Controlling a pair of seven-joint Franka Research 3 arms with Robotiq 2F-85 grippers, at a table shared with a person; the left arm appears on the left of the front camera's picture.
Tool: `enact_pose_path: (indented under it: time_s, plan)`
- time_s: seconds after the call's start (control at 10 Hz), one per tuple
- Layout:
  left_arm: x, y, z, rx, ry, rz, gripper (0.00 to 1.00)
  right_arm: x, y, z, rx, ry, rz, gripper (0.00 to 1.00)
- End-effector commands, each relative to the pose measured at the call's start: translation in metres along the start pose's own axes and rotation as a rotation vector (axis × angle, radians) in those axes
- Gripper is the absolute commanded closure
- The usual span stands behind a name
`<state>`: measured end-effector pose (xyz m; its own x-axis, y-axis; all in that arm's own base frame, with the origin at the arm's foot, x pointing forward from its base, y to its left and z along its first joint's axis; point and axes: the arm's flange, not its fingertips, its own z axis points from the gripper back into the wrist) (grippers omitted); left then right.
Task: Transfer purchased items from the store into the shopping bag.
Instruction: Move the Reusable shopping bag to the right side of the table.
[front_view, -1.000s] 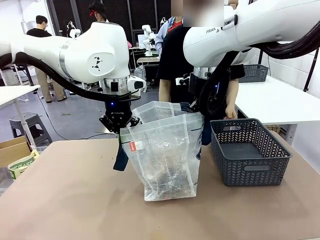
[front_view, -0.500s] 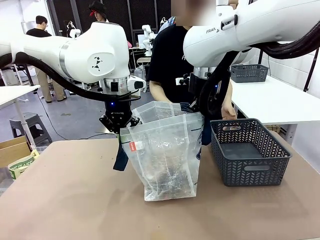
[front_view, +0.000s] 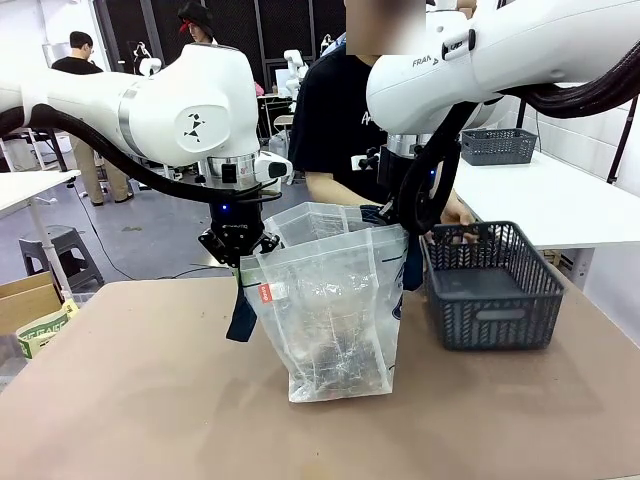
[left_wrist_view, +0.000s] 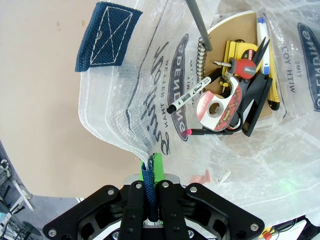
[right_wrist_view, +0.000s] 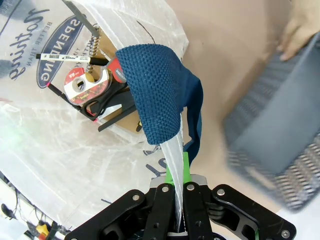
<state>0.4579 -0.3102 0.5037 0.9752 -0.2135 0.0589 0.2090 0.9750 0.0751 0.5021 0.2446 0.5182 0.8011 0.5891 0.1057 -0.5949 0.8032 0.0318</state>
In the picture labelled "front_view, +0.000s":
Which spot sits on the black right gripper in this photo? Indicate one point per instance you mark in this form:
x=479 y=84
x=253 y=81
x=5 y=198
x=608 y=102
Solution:
x=390 y=167

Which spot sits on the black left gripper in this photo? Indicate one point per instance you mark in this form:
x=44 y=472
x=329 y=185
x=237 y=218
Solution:
x=235 y=230

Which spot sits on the dark grey plastic basket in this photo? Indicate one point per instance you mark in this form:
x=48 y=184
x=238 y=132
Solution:
x=500 y=320
x=500 y=147

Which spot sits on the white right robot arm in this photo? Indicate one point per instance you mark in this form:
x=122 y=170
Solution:
x=525 y=45

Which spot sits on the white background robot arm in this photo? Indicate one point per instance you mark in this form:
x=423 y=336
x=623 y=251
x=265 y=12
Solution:
x=295 y=70

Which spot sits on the person's right forearm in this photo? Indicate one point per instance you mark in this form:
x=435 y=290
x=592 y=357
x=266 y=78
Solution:
x=335 y=192

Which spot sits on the person's left forearm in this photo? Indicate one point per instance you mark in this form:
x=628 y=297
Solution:
x=454 y=197

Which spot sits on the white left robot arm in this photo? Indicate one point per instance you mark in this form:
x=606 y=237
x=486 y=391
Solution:
x=200 y=100

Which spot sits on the green printed paper bag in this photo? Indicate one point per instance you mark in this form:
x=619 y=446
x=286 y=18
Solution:
x=45 y=330

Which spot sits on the person's left hand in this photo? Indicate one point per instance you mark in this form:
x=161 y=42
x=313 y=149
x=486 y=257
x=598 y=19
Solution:
x=457 y=215

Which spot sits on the clear plastic container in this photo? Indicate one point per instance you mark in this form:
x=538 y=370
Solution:
x=279 y=150

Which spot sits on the person in black shirt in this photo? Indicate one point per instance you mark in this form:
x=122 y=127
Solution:
x=330 y=115

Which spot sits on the seated person in pink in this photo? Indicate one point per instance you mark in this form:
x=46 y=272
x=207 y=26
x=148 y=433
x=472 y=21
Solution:
x=258 y=90

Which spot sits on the large white side table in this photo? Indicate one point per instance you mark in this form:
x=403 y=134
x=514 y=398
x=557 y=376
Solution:
x=550 y=200

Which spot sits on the man with khaki trousers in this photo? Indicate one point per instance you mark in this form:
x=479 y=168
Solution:
x=85 y=165

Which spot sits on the grey plastic step stool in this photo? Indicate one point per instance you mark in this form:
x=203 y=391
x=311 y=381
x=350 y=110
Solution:
x=60 y=250

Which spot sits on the small white side table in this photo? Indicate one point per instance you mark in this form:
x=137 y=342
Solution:
x=30 y=187

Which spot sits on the brown cardboard box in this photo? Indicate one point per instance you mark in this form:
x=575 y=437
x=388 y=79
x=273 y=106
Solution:
x=25 y=300

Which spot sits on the woman in red and beige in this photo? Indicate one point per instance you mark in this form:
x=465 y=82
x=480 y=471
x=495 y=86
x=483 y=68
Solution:
x=196 y=22

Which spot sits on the black tripod leg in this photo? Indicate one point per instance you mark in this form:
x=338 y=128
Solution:
x=622 y=140

